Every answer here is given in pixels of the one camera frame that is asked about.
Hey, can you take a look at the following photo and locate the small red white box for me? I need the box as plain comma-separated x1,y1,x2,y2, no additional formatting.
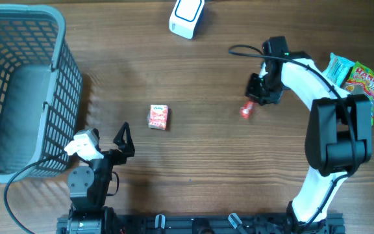
148,105,169,130

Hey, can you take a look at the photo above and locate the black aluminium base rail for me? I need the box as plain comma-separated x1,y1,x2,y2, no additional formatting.
56,213,346,234

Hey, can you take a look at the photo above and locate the grey plastic basket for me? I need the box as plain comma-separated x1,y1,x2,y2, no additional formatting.
0,4,82,183

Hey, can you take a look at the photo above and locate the light blue snack packet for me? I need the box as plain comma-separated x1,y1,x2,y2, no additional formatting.
323,53,355,86

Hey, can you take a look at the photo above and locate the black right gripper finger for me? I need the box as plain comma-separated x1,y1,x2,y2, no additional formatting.
245,73,264,98
255,94,280,106

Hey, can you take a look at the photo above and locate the green Haribo candy bag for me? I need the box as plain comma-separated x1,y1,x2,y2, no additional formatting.
343,62,374,124

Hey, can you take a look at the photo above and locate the white barcode scanner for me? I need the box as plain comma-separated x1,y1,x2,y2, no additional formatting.
169,0,205,40

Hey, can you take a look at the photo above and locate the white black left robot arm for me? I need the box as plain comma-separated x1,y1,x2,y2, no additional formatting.
56,122,135,233

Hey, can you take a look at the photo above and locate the red Nescafe coffee stick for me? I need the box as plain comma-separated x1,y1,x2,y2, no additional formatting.
240,101,256,119

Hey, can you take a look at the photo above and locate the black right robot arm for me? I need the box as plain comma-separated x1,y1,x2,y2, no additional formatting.
245,36,372,233

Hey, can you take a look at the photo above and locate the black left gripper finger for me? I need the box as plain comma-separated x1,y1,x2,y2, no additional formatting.
113,122,135,156
90,128,100,150

